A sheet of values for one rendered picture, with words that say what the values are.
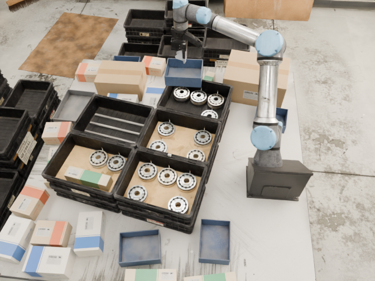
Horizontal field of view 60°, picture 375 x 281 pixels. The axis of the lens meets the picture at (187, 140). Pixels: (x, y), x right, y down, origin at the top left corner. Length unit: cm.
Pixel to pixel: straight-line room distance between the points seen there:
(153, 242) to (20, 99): 184
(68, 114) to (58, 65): 161
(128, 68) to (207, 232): 121
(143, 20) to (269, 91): 229
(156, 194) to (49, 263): 59
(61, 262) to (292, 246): 112
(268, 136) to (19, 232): 130
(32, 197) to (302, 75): 277
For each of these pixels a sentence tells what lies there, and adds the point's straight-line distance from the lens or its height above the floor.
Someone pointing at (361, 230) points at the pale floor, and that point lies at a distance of 279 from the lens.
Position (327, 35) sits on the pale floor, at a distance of 426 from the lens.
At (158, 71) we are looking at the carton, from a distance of 241.
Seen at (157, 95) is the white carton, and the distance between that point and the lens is 218.
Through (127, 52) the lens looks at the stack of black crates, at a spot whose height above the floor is 27.
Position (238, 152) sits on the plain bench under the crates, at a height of 70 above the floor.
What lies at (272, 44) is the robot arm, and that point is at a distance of 151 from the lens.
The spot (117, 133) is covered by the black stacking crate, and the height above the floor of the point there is 83.
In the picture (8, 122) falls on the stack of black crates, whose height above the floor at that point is 49.
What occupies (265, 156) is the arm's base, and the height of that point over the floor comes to 97.
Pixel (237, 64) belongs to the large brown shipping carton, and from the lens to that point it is 224.
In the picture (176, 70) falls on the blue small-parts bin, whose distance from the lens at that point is 192.
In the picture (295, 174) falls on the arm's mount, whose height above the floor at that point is 98.
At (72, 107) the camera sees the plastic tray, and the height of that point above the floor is 70.
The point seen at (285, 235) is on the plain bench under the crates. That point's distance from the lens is 181.
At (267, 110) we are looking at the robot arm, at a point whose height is 122.
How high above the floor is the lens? 235
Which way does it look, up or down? 54 degrees down
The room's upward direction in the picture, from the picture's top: 2 degrees counter-clockwise
